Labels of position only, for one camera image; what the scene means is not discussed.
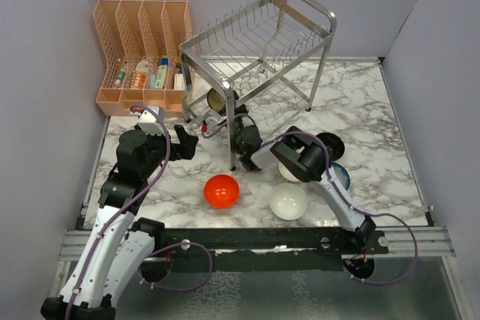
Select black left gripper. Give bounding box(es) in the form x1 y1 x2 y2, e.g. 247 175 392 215
141 124 199 179

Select dark patterned cream-inside bowl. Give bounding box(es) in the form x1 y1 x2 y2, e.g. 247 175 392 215
206 88 226 113

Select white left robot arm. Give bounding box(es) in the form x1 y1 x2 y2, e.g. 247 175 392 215
40 104 199 319

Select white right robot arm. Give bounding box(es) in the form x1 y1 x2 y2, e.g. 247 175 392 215
232 106 376 253

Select beige speckled bowl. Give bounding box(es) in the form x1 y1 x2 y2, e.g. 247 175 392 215
278 163 300 183

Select red bowl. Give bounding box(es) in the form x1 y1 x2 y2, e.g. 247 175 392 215
203 174 240 209

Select white blue tube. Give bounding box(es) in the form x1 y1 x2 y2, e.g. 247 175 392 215
154 56 169 89

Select cream bottle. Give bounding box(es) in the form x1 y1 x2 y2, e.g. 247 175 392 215
173 62 186 91

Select orange white packet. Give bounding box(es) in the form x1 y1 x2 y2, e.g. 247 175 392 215
130 58 149 89

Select blue and white bowl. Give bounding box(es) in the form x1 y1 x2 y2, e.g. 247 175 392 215
331 162 351 190

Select small green white tube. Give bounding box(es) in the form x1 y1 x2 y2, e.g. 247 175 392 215
114 67 127 88

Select peach plastic file organizer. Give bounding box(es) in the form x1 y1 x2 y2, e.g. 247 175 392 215
93 0 193 118

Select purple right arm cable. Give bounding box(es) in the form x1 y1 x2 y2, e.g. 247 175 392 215
191 106 421 287

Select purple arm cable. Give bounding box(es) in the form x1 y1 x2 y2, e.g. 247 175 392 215
191 106 421 287
64 103 214 320

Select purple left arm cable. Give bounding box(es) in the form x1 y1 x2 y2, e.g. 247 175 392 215
64 103 214 320

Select steel wire dish rack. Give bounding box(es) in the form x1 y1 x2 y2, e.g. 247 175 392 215
179 0 338 169

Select black aluminium frame rail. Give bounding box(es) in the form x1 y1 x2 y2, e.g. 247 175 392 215
60 218 455 281

